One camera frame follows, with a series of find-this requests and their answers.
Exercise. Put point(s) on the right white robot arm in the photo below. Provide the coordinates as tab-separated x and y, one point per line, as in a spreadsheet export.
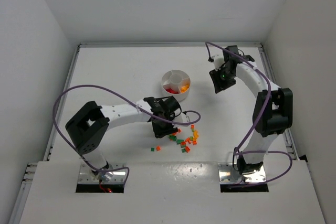
273	111

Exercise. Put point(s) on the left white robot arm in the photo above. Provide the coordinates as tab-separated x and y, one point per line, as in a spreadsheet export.
89	125

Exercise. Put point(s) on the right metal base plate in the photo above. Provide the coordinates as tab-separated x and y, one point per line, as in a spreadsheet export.
228	175

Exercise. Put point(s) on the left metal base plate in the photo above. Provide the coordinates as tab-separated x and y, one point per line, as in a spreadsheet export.
88	177

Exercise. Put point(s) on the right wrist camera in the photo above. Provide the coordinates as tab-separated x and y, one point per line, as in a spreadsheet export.
218	61

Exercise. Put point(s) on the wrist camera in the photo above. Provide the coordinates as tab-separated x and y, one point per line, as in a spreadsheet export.
183	119
218	61

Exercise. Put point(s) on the metal base plate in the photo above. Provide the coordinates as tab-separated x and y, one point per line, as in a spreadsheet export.
228	175
88	177

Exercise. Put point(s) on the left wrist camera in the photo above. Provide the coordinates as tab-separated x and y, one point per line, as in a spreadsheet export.
183	119

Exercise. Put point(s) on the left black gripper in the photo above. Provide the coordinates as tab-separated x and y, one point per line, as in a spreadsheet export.
161	130

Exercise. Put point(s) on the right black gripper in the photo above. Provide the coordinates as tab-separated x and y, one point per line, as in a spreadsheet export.
222	83

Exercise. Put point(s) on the white divided round container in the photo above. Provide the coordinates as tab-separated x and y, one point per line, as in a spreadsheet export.
176	83

